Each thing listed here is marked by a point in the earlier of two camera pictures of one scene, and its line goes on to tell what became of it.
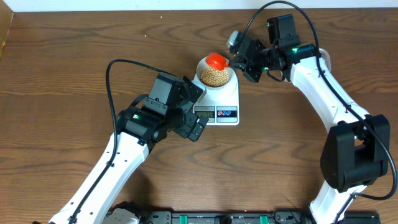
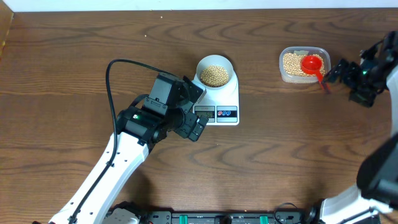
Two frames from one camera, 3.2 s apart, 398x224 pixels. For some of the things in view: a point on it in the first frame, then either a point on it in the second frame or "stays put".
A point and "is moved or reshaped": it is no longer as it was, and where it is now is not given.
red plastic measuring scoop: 216,61 is moved or reshaped
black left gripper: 185,129 stays put
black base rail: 259,217 stays put
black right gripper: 240,62 to 366,99
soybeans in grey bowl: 212,78 stays put
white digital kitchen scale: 220,106 stays put
